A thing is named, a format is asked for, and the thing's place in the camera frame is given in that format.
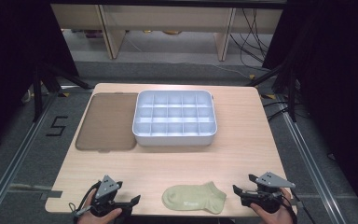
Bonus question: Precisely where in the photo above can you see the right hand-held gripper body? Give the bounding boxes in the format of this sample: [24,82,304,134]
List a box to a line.
[241,172,296,215]

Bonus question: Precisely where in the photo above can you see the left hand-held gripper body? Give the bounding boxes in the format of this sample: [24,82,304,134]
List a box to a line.
[89,175,129,217]

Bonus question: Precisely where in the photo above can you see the light green sock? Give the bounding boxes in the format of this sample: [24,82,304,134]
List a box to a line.
[161,181,227,216]

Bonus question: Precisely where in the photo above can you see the white compartment storage box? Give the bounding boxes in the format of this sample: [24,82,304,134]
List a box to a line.
[131,90,218,147]

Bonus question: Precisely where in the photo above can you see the person's right hand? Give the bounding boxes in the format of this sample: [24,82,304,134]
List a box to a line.
[250,188,298,224]

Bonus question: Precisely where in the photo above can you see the person's left hand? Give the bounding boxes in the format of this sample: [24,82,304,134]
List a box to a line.
[76,197,123,224]

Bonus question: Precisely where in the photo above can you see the brown translucent box lid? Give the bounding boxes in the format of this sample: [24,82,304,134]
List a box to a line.
[75,91,140,153]

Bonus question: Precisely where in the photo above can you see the black metal stand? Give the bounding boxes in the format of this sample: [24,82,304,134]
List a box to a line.
[245,61,300,123]
[32,61,95,123]

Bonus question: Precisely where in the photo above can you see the black curtain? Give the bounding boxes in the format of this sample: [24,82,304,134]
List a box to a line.
[262,0,358,222]
[0,0,80,157]

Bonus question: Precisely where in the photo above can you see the light wooden desk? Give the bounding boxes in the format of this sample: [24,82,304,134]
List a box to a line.
[50,3,284,62]

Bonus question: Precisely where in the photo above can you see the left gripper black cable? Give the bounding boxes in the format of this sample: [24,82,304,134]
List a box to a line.
[68,181,103,224]

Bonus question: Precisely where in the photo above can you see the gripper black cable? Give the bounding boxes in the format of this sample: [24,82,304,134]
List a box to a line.
[279,188,315,224]
[68,181,103,224]

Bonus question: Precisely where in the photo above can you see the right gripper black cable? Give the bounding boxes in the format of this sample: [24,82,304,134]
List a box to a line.
[279,188,315,224]

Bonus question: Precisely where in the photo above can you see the aluminium floor rail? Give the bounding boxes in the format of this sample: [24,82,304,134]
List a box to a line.
[0,92,60,224]
[279,94,346,224]

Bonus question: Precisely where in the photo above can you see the black floor cables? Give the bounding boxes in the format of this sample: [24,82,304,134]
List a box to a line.
[262,100,309,122]

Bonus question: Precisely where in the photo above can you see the white floor cable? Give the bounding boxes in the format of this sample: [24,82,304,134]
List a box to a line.
[167,59,254,80]

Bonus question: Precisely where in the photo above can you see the bundle of black cables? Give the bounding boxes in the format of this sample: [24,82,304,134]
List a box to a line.
[228,7,274,68]

